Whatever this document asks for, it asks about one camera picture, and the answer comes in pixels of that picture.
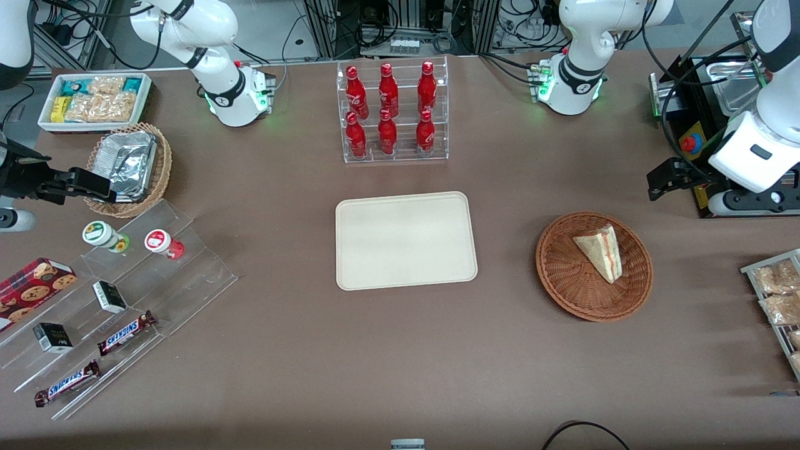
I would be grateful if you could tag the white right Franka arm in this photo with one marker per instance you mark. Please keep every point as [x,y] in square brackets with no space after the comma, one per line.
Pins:
[231,94]

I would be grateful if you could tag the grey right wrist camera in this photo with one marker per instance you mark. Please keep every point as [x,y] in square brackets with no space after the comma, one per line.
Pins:
[15,220]

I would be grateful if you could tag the yellow snack packet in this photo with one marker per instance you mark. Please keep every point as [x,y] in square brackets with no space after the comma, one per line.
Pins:
[59,109]

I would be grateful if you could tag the triangle sandwich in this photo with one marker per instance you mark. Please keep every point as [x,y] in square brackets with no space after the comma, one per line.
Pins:
[601,251]

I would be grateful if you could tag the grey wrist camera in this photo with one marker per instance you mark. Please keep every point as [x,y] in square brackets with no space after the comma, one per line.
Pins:
[15,220]
[756,201]

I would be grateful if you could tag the clear acrylic bottle rack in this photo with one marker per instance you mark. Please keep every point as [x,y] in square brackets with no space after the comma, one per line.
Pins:
[403,140]

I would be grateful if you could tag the green lidded white cup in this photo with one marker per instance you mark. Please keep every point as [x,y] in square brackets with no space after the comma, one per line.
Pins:
[100,234]

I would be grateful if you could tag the Snickers chocolate bar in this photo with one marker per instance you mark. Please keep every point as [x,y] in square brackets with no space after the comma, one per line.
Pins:
[125,333]
[67,383]

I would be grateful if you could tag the grey metal clamp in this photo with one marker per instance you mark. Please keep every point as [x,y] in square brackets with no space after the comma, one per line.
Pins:
[407,444]

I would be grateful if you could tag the steel food pan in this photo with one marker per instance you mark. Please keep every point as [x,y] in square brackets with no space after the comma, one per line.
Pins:
[737,84]

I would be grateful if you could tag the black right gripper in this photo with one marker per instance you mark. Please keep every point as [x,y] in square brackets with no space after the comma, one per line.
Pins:
[17,177]

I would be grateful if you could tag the small clear peanut bag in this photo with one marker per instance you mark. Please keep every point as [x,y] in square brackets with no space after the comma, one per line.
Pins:
[106,84]

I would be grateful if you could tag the clear acrylic stepped display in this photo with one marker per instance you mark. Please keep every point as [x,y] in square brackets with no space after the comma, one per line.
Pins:
[181,284]

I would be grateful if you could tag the clear bag of snacks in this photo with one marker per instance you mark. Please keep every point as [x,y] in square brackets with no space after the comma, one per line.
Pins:
[781,309]
[796,360]
[778,278]
[795,339]

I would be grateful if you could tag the white rectangular snack bin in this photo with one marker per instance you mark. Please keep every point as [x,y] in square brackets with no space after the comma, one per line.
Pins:
[47,125]

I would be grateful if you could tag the large clear peanut bag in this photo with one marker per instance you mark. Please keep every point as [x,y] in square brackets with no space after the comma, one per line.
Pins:
[100,107]

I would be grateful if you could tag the white power strip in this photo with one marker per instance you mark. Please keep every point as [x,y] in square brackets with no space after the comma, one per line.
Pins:
[405,45]

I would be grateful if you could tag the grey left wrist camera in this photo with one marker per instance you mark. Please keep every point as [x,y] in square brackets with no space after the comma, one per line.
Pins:
[756,201]

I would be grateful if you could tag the oval tan wicker basket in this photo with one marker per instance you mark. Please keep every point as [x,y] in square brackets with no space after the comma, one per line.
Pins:
[164,165]

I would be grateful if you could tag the aluminium foil container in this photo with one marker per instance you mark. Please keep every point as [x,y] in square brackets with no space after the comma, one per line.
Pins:
[128,162]

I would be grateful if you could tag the black food warmer machine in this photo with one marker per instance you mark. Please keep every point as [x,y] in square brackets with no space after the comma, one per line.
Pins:
[690,131]

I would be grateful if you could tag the red chocolate cookie box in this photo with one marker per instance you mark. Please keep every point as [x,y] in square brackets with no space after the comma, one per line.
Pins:
[31,290]

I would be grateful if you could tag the teal snack packet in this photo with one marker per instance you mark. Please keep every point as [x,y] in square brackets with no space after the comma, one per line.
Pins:
[72,87]
[132,85]

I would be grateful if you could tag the small black carton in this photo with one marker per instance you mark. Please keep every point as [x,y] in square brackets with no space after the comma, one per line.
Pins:
[109,297]
[53,337]

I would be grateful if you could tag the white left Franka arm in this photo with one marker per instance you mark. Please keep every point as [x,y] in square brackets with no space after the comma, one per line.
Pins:
[578,37]

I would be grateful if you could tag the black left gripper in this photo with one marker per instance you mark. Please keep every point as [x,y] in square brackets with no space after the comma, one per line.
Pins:
[692,174]

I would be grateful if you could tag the round brown wicker basket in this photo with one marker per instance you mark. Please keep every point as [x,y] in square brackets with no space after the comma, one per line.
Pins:
[572,281]

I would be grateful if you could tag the red lidded white cup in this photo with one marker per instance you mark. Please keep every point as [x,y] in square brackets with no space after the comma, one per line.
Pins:
[159,242]

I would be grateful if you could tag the red cola bottle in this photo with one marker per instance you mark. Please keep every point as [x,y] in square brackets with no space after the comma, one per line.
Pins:
[387,137]
[355,139]
[356,90]
[427,87]
[388,90]
[425,136]

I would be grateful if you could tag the beige plastic tray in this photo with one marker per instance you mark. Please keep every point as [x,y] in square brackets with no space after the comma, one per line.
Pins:
[406,240]

